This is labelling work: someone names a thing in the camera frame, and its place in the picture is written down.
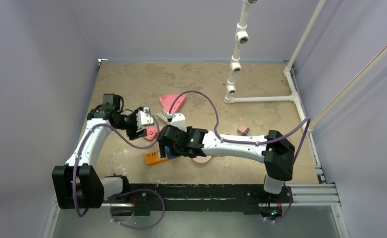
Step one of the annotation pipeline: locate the blue cube socket adapter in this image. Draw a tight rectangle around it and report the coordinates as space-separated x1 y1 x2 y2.
165 147 180 160

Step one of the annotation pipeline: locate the orange power strip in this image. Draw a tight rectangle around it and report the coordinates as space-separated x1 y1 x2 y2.
144 151 168 166

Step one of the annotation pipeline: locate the pink round power strip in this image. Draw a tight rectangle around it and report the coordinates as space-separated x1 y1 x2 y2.
192 156 211 165

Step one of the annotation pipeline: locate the white power cord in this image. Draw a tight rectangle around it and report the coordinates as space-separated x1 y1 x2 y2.
155 110 171 124

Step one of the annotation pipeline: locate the pink triangular power strip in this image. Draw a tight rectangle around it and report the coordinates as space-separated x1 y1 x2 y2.
159 95 186 113

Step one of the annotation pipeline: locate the light pink small plug adapter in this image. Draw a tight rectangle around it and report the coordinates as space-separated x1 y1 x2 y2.
237 124 251 136

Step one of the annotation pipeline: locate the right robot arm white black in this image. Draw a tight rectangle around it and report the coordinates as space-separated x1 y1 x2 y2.
157 125 295 202

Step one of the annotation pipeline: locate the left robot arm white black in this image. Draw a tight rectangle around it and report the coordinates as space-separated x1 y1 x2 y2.
52 94 154 213

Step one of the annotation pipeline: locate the pink square plug adapter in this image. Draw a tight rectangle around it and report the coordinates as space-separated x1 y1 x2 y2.
144 126 158 141

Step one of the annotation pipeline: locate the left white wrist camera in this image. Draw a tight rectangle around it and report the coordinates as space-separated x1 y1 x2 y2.
135 107 154 130

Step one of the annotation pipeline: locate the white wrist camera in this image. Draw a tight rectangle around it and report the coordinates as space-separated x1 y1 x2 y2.
167 113 187 132
135 107 154 130

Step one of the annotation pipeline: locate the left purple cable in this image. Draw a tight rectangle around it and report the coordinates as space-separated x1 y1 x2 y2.
72 110 166 230

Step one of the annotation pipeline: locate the purple cable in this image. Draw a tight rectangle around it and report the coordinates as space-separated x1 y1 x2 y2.
72 110 166 230
167 90 311 224

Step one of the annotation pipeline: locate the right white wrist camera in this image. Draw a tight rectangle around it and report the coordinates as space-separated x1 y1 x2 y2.
167 113 187 132

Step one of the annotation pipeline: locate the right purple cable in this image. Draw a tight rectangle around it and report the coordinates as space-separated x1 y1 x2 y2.
167 90 311 224

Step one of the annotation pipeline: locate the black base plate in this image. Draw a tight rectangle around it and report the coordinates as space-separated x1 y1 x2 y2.
104 183 293 217

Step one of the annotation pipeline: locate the white pvc pipe frame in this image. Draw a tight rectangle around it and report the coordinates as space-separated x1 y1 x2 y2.
226 0 387 128

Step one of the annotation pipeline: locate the aluminium rail frame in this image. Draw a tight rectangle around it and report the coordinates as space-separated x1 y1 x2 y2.
43 181 349 238

